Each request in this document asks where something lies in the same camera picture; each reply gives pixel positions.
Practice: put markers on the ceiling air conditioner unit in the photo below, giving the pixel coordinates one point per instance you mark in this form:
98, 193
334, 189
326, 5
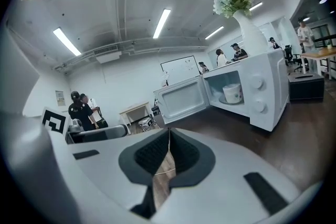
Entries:
107, 54

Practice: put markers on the small potted plant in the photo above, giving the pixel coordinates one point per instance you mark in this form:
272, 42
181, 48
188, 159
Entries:
328, 44

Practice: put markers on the glass turntable plate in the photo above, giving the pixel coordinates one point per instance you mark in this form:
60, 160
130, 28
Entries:
221, 101

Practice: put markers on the wall poster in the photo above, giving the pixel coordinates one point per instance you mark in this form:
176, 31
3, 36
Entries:
60, 98

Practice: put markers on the ceiling strip light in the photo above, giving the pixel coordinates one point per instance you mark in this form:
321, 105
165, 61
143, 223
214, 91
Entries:
67, 42
162, 23
255, 6
214, 32

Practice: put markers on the light wooden desk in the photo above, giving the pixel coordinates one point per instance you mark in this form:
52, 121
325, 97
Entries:
134, 108

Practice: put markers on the black metal railing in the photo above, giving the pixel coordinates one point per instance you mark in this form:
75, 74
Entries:
324, 40

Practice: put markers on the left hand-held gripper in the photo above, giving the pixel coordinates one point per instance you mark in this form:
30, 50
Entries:
55, 120

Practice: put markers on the grey spare gripper device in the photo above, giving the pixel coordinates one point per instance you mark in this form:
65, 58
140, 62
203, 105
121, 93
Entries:
145, 122

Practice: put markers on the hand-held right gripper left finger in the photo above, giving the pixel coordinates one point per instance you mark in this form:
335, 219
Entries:
105, 165

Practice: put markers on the dark wooden table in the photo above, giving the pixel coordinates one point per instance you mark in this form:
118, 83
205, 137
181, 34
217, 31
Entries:
288, 139

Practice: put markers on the white ceramic mug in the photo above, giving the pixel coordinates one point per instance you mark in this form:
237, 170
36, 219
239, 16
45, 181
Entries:
232, 93

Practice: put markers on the long wooden desk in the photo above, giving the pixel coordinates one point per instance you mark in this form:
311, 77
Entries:
319, 54

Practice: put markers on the whiteboard on black stand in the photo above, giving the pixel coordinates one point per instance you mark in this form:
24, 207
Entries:
178, 68

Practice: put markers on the black tissue box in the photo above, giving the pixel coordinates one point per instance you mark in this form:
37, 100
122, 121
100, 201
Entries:
305, 87

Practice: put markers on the white vase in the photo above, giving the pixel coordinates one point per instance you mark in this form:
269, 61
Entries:
252, 34

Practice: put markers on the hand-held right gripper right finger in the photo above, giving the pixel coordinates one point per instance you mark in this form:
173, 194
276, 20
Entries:
231, 191

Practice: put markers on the white microwave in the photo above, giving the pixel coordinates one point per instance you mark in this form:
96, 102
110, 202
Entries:
265, 91

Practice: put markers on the black office chair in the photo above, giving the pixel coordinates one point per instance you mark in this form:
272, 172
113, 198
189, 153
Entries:
292, 57

